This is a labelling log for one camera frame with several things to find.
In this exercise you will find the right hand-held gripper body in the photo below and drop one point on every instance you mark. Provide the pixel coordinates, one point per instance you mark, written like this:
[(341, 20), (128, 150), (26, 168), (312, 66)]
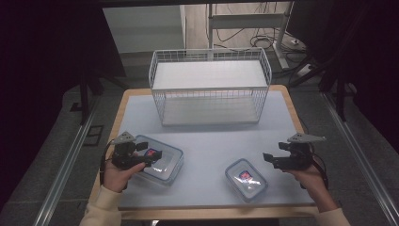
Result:
[(296, 158)]

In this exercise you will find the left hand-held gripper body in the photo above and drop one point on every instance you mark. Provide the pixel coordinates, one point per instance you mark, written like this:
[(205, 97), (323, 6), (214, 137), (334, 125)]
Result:
[(124, 157)]

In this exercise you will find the large clear food container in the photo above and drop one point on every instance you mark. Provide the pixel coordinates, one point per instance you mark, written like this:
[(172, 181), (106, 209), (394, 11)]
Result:
[(167, 160)]

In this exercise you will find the small clear food container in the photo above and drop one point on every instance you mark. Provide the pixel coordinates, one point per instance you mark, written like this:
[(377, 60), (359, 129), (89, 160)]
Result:
[(246, 180)]

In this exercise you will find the person's left hand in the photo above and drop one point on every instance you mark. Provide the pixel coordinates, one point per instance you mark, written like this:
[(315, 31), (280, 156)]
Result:
[(116, 177)]

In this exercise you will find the person's right hand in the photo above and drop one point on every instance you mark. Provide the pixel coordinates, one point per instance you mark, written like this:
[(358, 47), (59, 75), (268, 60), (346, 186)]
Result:
[(313, 180)]

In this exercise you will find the black floor plate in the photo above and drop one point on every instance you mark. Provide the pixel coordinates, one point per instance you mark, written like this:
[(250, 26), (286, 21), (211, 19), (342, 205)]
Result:
[(93, 135)]

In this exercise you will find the light blue table mat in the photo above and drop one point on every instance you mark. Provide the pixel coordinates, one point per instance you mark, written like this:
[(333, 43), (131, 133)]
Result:
[(207, 147)]

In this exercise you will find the black stand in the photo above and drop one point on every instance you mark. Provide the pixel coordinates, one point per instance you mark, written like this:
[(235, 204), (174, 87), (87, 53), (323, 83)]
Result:
[(340, 91), (84, 94)]

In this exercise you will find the white panel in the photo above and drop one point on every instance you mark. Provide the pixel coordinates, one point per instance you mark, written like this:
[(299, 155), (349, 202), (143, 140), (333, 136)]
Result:
[(141, 28)]

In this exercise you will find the dark curtain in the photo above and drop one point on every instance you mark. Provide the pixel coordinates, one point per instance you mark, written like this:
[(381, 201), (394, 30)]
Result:
[(37, 62), (370, 56)]

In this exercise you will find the metal floor rail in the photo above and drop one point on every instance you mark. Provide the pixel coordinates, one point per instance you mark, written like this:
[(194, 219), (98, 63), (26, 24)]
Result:
[(62, 169), (360, 150)]

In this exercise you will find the white metal desk frame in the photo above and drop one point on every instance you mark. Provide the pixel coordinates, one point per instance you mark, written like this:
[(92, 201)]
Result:
[(247, 21)]

